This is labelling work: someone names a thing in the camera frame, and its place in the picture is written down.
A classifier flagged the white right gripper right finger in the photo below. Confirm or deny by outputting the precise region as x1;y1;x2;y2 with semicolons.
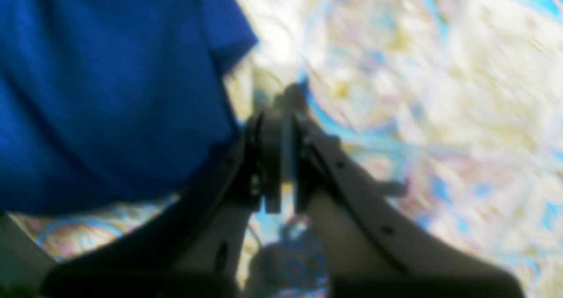
293;114;524;298

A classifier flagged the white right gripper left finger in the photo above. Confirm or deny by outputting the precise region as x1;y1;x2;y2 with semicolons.
40;111;283;298

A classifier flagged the blue long-sleeve shirt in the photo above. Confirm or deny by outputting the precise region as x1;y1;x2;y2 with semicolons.
0;0;257;215

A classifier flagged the patterned tile tablecloth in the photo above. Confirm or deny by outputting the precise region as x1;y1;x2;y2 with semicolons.
1;0;562;298

